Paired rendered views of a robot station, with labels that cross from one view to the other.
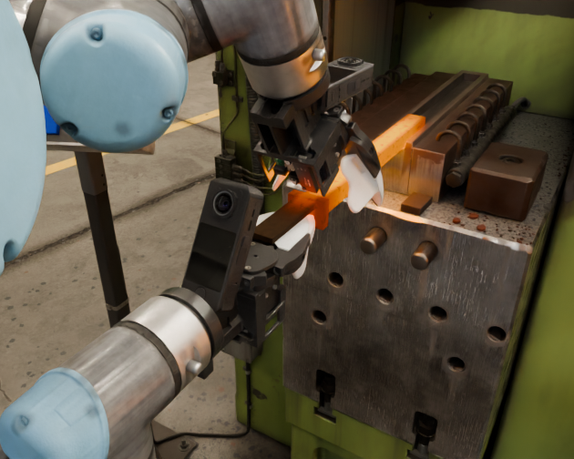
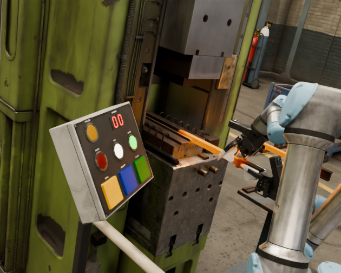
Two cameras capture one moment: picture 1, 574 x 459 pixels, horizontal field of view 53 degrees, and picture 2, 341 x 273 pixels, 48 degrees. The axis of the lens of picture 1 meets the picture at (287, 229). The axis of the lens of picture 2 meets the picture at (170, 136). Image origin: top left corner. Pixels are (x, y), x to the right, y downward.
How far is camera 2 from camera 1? 1.56 m
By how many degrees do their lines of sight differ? 71
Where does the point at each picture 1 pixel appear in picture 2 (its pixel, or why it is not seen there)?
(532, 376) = not seen: hidden behind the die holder
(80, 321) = not seen: outside the picture
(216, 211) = (279, 163)
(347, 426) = (175, 252)
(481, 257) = (221, 163)
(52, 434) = not seen: hidden behind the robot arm
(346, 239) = (190, 177)
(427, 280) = (209, 177)
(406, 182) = (195, 151)
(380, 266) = (198, 181)
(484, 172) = (211, 140)
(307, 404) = (163, 257)
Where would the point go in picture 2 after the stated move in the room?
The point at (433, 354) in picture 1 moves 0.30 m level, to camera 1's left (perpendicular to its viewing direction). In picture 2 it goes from (205, 201) to (194, 233)
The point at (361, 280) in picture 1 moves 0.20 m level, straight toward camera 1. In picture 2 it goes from (192, 189) to (234, 205)
